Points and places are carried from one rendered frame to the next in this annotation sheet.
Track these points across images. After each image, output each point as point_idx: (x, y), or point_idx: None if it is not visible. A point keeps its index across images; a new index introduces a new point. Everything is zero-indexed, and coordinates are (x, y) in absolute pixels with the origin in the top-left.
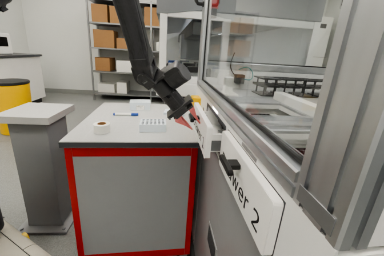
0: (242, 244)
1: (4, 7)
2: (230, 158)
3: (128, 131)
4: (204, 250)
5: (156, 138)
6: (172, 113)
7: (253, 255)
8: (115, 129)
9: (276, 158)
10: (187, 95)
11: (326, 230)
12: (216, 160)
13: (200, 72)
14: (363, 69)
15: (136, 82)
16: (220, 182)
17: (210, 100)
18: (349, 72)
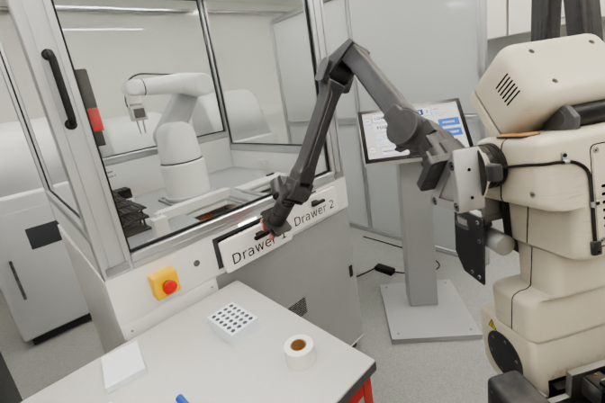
0: (322, 237)
1: (397, 147)
2: (304, 210)
3: (269, 337)
4: None
5: (260, 305)
6: (288, 222)
7: (329, 225)
8: (278, 356)
9: (325, 176)
10: (261, 213)
11: (342, 174)
12: (273, 251)
13: (125, 241)
14: (335, 138)
15: (307, 200)
16: (287, 252)
17: (226, 227)
18: (333, 139)
